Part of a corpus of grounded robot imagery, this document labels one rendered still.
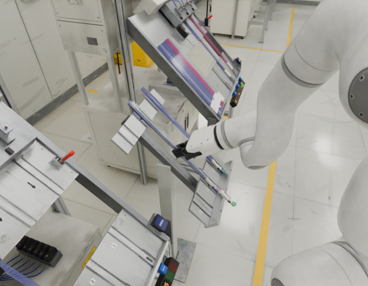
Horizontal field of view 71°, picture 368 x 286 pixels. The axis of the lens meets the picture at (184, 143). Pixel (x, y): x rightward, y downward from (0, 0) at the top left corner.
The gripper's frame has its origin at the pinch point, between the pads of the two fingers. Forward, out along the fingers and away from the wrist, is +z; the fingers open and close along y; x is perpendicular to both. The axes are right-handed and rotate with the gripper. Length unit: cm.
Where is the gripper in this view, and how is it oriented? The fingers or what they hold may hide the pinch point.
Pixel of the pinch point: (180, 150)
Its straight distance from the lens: 82.8
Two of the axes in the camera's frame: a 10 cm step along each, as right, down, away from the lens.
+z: -7.9, 2.7, 5.5
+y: -3.0, 6.2, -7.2
